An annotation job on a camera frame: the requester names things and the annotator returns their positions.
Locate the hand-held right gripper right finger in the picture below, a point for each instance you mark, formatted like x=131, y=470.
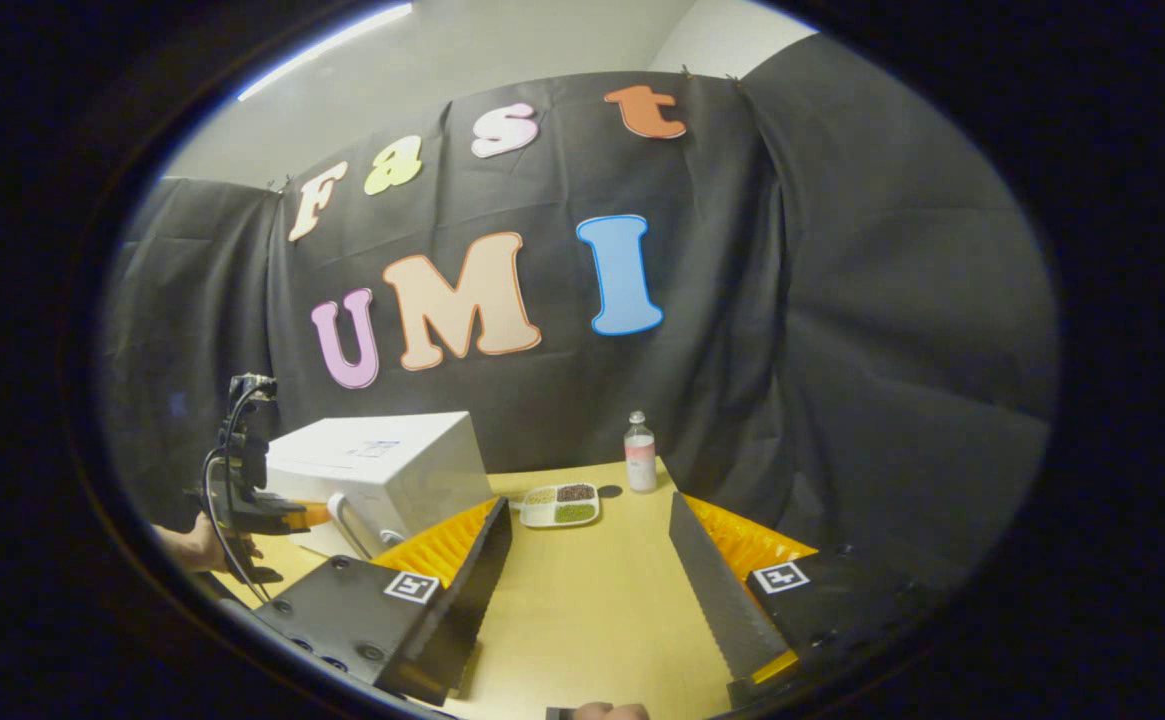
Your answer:
x=717, y=605

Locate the clear bottle with pink label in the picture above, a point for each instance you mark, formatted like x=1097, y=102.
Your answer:
x=640, y=460

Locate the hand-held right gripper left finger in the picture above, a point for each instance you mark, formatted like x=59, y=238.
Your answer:
x=467, y=600

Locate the white microwave oven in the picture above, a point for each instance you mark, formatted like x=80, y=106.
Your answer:
x=392, y=460

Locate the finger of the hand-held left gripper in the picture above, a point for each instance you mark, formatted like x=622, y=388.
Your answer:
x=307, y=515

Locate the black backdrop cloth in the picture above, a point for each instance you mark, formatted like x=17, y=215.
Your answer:
x=892, y=350

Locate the white divided dish of grains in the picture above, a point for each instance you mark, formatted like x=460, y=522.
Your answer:
x=560, y=505

